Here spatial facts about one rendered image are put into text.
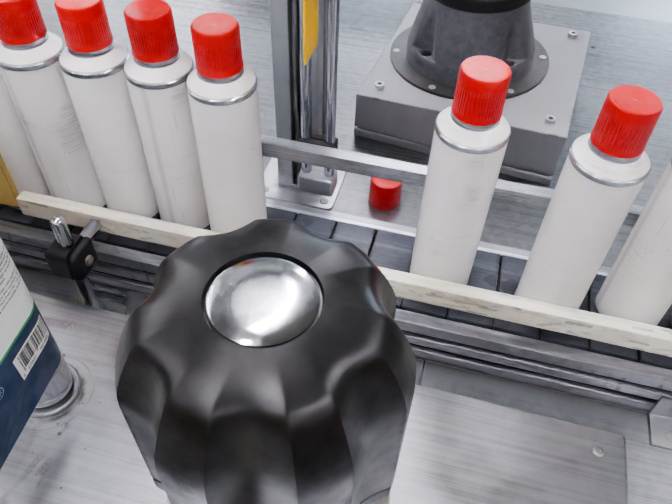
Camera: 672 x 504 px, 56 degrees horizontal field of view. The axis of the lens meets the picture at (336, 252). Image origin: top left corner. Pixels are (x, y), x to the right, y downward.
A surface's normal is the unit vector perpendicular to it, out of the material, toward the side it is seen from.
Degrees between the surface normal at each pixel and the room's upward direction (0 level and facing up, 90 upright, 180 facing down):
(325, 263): 10
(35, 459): 0
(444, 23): 74
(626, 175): 45
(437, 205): 90
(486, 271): 0
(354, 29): 0
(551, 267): 90
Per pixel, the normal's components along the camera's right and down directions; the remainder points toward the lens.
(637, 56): 0.03, -0.67
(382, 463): 0.43, 0.68
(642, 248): -0.89, 0.32
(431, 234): -0.66, 0.55
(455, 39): -0.44, 0.42
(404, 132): -0.36, 0.69
